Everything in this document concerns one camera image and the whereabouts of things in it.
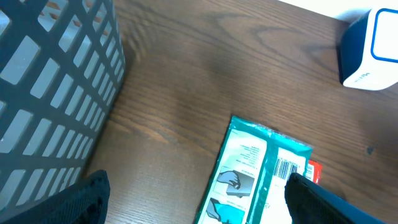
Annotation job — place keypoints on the grey plastic mesh basket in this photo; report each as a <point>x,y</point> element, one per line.
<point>62,65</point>

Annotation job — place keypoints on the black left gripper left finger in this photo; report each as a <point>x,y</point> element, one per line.
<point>86,201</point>

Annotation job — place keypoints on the red stick sachet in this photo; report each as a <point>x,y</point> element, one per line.
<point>314,171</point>

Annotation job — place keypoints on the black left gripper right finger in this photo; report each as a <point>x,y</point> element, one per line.
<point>309,203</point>

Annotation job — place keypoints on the tall green white packet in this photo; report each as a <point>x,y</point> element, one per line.
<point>248,182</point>

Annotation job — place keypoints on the white barcode scanner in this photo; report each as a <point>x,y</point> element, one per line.
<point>368,51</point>

